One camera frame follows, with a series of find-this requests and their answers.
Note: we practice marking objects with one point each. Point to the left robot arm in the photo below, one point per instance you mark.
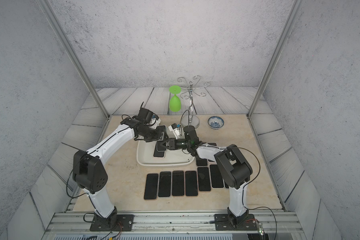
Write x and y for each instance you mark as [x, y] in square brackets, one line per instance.
[89, 166]

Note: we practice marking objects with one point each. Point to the blue white porcelain bowl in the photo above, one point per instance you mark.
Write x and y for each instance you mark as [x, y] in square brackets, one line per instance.
[216, 122]

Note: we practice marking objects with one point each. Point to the pink case phone front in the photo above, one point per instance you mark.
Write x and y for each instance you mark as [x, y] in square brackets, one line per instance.
[191, 183]

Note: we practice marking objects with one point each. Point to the white plastic storage box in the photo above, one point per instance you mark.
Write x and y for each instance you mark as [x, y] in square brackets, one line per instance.
[173, 158]

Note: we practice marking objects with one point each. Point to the green plastic wine glass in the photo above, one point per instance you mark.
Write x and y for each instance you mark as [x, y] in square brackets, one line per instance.
[175, 102]

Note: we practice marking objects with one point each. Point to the metal glass rack stand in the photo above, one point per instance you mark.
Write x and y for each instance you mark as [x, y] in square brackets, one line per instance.
[191, 87]

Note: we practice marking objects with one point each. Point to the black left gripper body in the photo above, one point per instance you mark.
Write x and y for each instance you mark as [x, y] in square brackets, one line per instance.
[154, 135]

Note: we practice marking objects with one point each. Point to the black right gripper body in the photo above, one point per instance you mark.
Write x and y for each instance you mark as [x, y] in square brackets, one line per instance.
[182, 144]

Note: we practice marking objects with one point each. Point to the pink case phone behind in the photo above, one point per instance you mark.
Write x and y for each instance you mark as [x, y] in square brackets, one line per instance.
[178, 183]

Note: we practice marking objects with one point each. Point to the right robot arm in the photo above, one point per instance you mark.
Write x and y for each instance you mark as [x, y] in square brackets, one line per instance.
[235, 169]

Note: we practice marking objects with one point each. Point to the blue purple case phone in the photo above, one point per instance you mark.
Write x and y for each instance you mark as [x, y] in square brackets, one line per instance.
[217, 181]

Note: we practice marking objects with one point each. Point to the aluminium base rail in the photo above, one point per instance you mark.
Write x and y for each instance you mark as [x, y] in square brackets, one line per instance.
[276, 224]

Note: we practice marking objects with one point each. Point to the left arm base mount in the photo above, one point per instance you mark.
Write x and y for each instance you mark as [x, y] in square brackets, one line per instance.
[121, 223]

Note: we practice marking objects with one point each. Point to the pale pink case phone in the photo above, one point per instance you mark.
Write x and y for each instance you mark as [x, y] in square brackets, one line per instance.
[204, 179]

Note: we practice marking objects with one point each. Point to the mint green case phone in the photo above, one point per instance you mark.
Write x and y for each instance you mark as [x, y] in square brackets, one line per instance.
[160, 146]

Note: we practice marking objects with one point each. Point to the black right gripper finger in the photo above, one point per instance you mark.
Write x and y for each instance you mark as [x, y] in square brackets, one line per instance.
[169, 141]
[169, 145]

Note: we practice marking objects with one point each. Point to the light green case phone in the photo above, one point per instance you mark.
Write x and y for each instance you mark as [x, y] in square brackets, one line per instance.
[165, 184]

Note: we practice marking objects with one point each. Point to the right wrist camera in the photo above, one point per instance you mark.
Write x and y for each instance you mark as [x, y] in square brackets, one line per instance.
[176, 129]

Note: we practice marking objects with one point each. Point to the purple case phone back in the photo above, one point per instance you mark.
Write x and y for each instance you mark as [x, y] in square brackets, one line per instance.
[159, 154]

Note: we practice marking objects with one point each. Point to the black phone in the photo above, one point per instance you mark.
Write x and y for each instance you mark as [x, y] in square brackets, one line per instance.
[151, 187]

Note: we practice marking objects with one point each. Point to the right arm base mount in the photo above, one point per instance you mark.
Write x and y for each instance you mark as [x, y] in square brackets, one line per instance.
[225, 222]

